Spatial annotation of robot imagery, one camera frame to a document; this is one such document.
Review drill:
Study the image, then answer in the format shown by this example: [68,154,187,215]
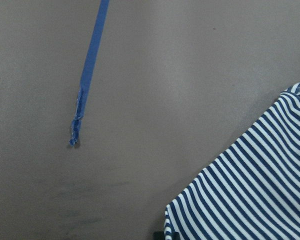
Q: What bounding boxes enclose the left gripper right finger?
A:
[172,232,180,240]

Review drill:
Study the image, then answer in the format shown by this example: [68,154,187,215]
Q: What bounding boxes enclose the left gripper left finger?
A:
[153,231,164,240]

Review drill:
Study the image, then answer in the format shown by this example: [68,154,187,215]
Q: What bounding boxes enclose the striped polo shirt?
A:
[164,82,300,240]

